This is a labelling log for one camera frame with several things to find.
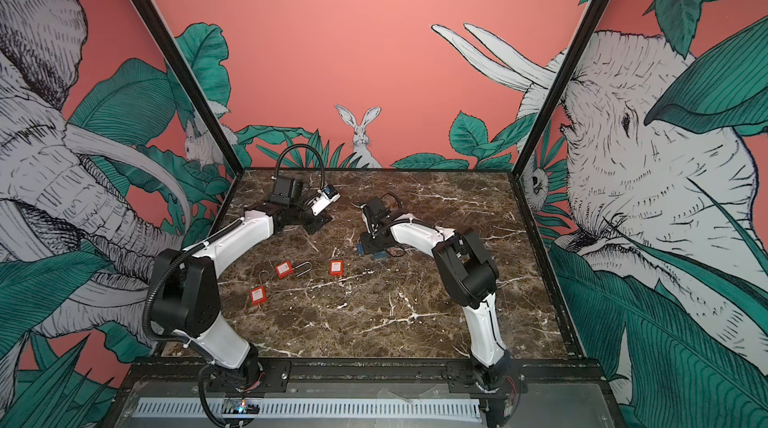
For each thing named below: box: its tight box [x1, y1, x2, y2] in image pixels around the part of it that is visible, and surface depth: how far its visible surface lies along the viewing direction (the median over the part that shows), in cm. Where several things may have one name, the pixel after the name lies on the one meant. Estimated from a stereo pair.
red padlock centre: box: [329, 260, 345, 277], surface depth 94 cm
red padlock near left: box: [250, 270, 270, 306], surface depth 88 cm
